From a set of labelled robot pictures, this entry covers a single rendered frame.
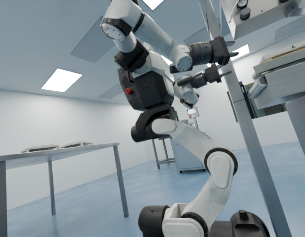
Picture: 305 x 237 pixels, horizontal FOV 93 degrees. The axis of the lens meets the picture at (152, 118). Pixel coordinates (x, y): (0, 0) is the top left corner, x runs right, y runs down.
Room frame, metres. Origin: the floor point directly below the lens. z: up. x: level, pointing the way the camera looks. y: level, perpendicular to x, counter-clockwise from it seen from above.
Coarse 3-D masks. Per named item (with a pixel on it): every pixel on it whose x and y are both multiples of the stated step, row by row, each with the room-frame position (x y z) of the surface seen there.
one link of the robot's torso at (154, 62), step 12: (156, 60) 0.73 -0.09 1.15; (120, 72) 0.85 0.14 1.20; (132, 72) 0.77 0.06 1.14; (144, 72) 0.75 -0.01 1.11; (156, 72) 0.74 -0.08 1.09; (168, 72) 0.82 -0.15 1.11; (120, 84) 0.86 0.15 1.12; (132, 84) 0.82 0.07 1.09; (144, 84) 0.77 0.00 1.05; (156, 84) 0.75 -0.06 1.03; (168, 84) 0.79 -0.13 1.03; (132, 96) 0.83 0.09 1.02; (144, 96) 0.79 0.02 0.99; (156, 96) 0.77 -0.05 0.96; (168, 96) 0.80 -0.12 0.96; (144, 108) 0.84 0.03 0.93
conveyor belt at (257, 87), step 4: (304, 60) 0.49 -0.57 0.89; (292, 64) 0.50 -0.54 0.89; (280, 68) 0.52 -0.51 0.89; (268, 72) 0.53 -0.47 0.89; (260, 76) 0.55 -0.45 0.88; (256, 80) 0.57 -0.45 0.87; (256, 84) 0.57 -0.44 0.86; (260, 84) 0.55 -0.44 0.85; (264, 84) 0.55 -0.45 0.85; (252, 88) 0.65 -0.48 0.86; (256, 88) 0.60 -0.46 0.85; (260, 88) 0.58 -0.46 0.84; (264, 88) 0.58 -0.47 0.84; (252, 92) 0.68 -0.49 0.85; (256, 92) 0.65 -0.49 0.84; (260, 92) 0.64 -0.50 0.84; (248, 96) 0.78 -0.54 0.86; (252, 96) 0.73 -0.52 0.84; (256, 96) 0.72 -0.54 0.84
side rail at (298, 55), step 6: (288, 54) 0.49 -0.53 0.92; (294, 54) 0.48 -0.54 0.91; (300, 54) 0.48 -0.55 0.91; (276, 60) 0.51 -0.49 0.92; (282, 60) 0.50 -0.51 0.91; (288, 60) 0.49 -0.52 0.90; (294, 60) 0.49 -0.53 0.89; (258, 66) 0.53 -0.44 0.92; (264, 66) 0.52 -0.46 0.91; (270, 66) 0.52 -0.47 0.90; (276, 66) 0.51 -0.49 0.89; (258, 72) 0.53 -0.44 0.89
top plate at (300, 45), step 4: (296, 44) 0.49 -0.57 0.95; (300, 44) 0.49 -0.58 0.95; (304, 44) 0.49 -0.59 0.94; (284, 48) 0.51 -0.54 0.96; (288, 48) 0.50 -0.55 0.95; (292, 48) 0.50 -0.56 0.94; (296, 48) 0.50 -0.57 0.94; (300, 48) 0.50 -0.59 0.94; (276, 52) 0.52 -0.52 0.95; (280, 52) 0.51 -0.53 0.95; (284, 52) 0.51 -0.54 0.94; (288, 52) 0.51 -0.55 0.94; (264, 56) 0.53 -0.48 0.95; (268, 56) 0.53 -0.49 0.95; (272, 56) 0.53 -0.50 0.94; (276, 56) 0.53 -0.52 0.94; (264, 60) 0.54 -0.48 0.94; (252, 76) 0.74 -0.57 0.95; (256, 76) 0.71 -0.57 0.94
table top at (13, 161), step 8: (96, 144) 1.50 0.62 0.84; (104, 144) 1.59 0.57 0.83; (112, 144) 1.70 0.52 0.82; (32, 152) 0.99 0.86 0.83; (40, 152) 1.04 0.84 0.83; (48, 152) 1.08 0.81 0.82; (56, 152) 1.13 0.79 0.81; (64, 152) 1.21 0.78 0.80; (72, 152) 1.41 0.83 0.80; (80, 152) 1.70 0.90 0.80; (0, 160) 0.85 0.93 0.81; (8, 160) 0.90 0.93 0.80; (16, 160) 1.01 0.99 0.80; (24, 160) 1.15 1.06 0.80; (32, 160) 1.33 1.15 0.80; (40, 160) 1.58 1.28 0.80; (48, 160) 1.94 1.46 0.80; (8, 168) 1.78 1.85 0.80
